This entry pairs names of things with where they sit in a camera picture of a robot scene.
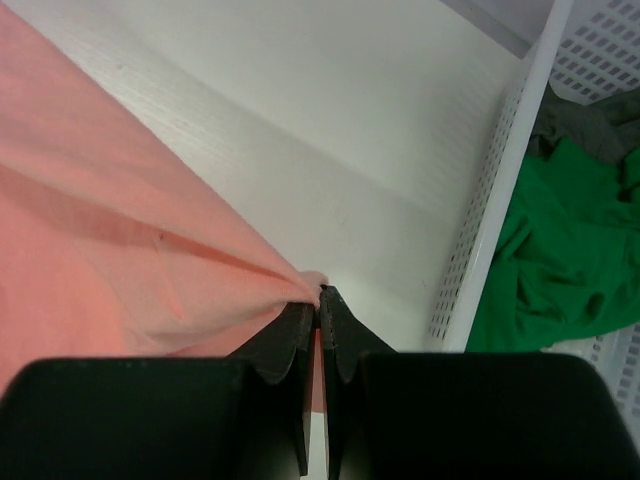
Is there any dark green basket t shirt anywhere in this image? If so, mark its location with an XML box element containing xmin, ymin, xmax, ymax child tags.
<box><xmin>467</xmin><ymin>139</ymin><xmax>639</xmax><ymax>352</ymax></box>

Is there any pink t shirt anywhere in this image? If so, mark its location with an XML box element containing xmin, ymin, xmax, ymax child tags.
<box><xmin>1</xmin><ymin>7</ymin><xmax>324</xmax><ymax>384</ymax></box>

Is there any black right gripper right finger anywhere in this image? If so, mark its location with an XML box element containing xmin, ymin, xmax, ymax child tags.
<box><xmin>318</xmin><ymin>286</ymin><xmax>639</xmax><ymax>479</ymax></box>

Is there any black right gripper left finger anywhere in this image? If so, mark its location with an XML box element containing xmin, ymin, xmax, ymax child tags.
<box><xmin>1</xmin><ymin>304</ymin><xmax>315</xmax><ymax>479</ymax></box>

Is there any dark grey basket t shirt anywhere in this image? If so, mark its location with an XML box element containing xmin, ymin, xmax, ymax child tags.
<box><xmin>527</xmin><ymin>86</ymin><xmax>639</xmax><ymax>166</ymax></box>

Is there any white laundry basket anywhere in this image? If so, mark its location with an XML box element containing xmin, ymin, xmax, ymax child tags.
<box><xmin>424</xmin><ymin>1</ymin><xmax>639</xmax><ymax>431</ymax></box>

